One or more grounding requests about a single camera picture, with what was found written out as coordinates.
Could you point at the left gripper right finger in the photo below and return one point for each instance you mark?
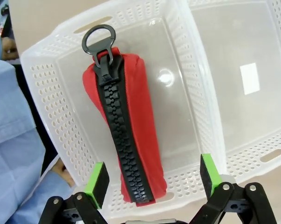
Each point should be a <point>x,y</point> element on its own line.
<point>209,177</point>

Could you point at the white perforated plastic basket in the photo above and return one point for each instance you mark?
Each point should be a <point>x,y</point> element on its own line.
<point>61,116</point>
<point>247,163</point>

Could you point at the person's left hand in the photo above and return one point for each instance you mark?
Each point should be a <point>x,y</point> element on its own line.
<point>9,49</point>

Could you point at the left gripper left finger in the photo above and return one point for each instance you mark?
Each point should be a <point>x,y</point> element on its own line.
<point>98,186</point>

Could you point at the person's right hand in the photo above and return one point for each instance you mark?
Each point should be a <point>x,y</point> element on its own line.
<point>62,173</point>

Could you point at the red zipper pencil pouch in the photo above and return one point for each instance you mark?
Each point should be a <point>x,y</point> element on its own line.
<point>145,116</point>

